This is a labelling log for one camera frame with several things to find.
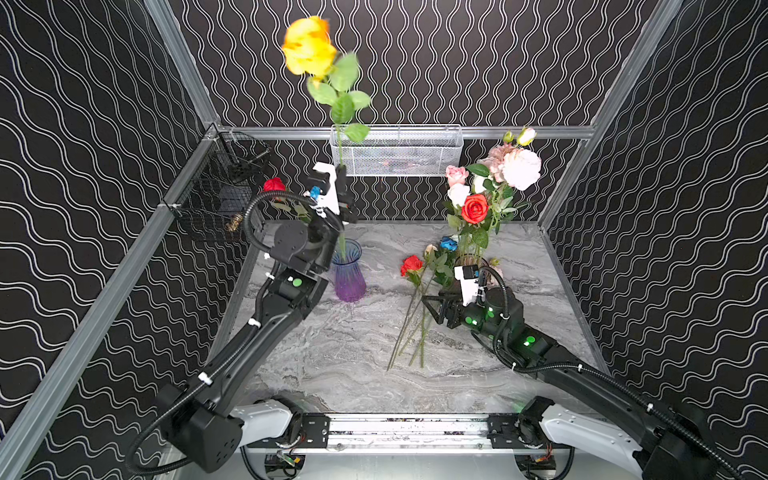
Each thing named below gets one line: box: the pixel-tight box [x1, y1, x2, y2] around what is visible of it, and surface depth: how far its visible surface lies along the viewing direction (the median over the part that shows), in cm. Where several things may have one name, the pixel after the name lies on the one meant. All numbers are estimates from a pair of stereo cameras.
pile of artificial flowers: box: [388, 237, 458, 371], surface depth 103 cm
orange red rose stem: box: [462, 194, 489, 259], surface depth 65 cm
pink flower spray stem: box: [446, 126, 542, 265], surface depth 65 cm
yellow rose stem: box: [283, 16, 371, 261], surface depth 43 cm
